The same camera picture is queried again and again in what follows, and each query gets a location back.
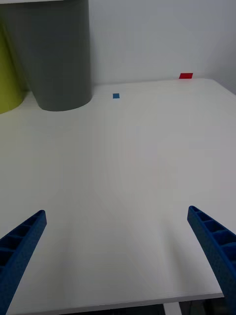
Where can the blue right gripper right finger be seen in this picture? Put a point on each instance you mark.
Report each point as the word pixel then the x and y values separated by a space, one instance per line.
pixel 216 248

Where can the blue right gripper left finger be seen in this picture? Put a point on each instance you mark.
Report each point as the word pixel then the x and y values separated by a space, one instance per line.
pixel 18 251

